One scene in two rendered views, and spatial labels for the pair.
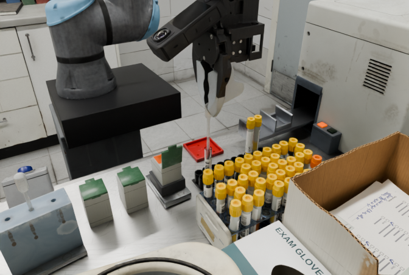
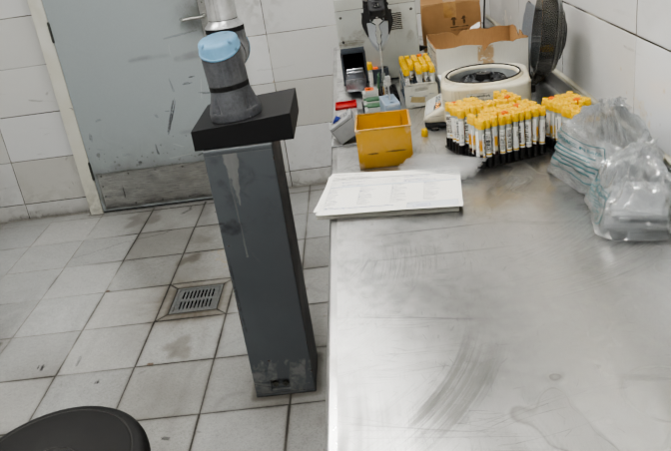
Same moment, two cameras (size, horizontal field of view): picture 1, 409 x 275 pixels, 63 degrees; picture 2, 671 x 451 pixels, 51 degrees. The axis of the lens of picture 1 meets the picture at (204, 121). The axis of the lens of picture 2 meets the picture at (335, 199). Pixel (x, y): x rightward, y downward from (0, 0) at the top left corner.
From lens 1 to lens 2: 192 cm
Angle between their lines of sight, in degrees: 51
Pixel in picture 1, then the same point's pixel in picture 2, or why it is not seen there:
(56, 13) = (232, 46)
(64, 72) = (241, 95)
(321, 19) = (346, 5)
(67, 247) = not seen: hidden behind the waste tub
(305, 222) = (450, 62)
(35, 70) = not seen: outside the picture
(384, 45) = (392, 3)
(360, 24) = not seen: outside the picture
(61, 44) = (237, 72)
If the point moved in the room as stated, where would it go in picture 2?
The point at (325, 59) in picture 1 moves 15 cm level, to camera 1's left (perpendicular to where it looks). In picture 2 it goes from (358, 28) to (337, 38)
